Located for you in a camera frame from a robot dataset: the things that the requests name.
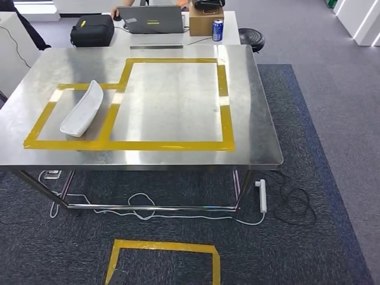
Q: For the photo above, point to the white curved car part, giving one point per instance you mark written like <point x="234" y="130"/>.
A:
<point x="83" y="110"/>

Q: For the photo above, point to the steel workbench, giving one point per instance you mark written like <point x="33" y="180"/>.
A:
<point x="178" y="102"/>

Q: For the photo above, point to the yellow tape on workbench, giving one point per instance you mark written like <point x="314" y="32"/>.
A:
<point x="225" y="130"/>

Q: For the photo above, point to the yellow floor tape square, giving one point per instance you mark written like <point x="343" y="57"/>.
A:
<point x="166" y="246"/>

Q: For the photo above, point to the white power strip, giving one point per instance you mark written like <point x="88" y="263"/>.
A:
<point x="262" y="196"/>

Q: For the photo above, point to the blue drink can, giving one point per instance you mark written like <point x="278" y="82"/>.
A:
<point x="217" y="30"/>

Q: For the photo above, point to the closed cardboard box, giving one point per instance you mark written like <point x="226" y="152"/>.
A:
<point x="201" y="25"/>

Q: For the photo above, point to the white desk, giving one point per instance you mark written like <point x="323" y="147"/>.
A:
<point x="231" y="31"/>

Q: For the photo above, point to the black round stool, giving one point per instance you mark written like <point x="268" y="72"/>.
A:
<point x="252" y="39"/>

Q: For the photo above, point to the grey laptop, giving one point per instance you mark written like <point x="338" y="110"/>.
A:
<point x="151" y="19"/>

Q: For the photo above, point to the black router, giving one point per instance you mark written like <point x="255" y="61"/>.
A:
<point x="209" y="4"/>

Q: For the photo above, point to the black computer mouse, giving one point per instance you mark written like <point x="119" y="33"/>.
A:
<point x="117" y="17"/>

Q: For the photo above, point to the black carrying case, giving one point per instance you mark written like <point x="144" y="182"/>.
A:
<point x="92" y="31"/>

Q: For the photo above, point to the metal floor socket plate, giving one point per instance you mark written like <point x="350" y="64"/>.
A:
<point x="53" y="174"/>

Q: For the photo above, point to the white low partition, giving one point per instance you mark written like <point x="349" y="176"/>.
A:
<point x="74" y="6"/>

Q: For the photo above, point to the white partition blocks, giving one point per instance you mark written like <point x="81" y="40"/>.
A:
<point x="365" y="19"/>

